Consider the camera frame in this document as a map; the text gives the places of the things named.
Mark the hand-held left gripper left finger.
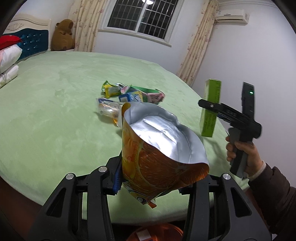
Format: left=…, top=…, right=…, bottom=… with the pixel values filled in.
left=28, top=151, right=123, bottom=241

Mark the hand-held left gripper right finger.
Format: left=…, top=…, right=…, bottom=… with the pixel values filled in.
left=178, top=173, right=272, bottom=241

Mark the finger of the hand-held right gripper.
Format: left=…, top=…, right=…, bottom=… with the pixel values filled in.
left=198, top=99, right=232, bottom=121

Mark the green carton box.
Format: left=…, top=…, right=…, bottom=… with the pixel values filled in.
left=200, top=79, right=222, bottom=138

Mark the orange foil snack bag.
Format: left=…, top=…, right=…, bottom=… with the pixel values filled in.
left=117, top=102, right=210, bottom=209

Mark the orange waste bin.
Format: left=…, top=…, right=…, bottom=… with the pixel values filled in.
left=126, top=223, right=184, bottom=241

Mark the blue snack box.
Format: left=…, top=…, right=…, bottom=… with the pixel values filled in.
left=118, top=91, right=145, bottom=103

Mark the person's right forearm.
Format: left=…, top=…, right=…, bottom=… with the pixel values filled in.
left=246, top=161, right=296, bottom=235

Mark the person's right hand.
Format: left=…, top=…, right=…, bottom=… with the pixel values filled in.
left=225, top=136, right=266, bottom=180

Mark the green pink snack packet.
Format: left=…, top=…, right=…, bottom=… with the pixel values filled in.
left=129, top=85, right=165, bottom=103

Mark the floral cream curtain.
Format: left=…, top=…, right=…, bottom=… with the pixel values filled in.
left=69, top=0, right=116, bottom=52
left=176, top=0, right=219, bottom=87

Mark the clear plastic snack packet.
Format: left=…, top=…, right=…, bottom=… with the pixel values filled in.
left=96, top=97, right=127, bottom=127

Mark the green bed blanket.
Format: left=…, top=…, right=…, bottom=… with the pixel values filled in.
left=0, top=50, right=249, bottom=226

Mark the yellow green snack packet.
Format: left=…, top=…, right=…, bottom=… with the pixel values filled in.
left=101, top=80, right=122, bottom=98

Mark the white air conditioner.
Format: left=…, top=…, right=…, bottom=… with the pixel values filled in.
left=215, top=9, right=250, bottom=25

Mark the barred window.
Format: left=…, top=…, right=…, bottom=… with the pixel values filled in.
left=98, top=0, right=184, bottom=48

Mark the brown stuffed bear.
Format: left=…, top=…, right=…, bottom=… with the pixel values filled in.
left=50, top=19, right=76, bottom=51

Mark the white blue tufted headboard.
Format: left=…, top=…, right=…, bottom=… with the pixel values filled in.
left=2, top=13, right=52, bottom=63

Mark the white floral pillow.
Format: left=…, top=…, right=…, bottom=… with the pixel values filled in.
left=0, top=44, right=22, bottom=75

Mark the red pillow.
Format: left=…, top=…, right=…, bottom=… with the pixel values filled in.
left=0, top=35, right=22, bottom=50

